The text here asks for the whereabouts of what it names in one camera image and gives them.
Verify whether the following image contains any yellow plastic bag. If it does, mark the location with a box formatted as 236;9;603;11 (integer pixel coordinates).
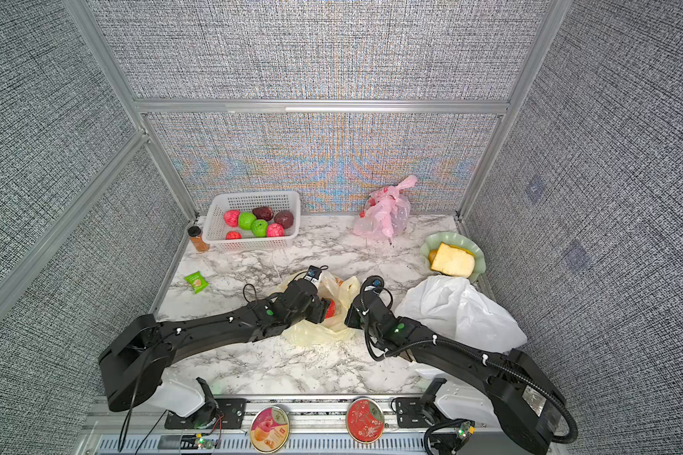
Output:
282;271;360;347

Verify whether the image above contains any pink wrinkled fruit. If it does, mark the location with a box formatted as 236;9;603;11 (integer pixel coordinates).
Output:
266;223;286;238
223;210;241;228

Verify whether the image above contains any white plastic bag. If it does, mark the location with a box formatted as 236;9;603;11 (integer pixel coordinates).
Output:
394;275;527;354

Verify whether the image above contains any green wrinkled fruit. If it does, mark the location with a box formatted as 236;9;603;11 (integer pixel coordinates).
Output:
238;212;257;231
250;219;269;238

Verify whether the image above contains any dark purple fruit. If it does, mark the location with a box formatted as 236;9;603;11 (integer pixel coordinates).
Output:
273;210;295;229
252;206;274;223

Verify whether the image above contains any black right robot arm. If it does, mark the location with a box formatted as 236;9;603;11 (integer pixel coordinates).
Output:
345;288;579;454

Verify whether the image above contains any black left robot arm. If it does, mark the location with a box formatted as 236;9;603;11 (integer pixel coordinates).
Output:
99;279;332;413

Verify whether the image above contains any pink plastic bag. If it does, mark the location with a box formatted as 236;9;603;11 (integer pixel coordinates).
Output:
352;174;417;243

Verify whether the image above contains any yellow bread slice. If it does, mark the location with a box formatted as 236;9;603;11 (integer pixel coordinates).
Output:
428;243;475;278

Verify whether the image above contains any green glass bowl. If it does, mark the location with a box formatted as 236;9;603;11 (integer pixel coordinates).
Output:
420;231;487;282

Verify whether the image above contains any red round tin lid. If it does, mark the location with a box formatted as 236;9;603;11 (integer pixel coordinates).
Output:
345;397;385;444

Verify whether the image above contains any green snack packet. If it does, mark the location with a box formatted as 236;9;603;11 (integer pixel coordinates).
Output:
184;271;209;294

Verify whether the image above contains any white plastic basket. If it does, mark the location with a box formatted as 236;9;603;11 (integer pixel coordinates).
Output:
202;191;301;251

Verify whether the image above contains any pink round tin lid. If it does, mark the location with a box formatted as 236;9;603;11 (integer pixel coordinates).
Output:
249;406;290;454

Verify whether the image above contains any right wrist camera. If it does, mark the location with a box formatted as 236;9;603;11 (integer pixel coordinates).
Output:
362;275;384;291

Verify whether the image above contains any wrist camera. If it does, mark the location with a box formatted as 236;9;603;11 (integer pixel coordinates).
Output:
362;275;384;291
304;265;326;287

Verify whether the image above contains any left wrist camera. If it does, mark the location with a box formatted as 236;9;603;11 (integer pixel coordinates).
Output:
304;265;326;287

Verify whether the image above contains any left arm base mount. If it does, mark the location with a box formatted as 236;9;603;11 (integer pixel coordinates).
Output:
164;377;248;432

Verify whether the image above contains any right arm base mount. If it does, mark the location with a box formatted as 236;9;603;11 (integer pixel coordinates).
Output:
390;378;475;455

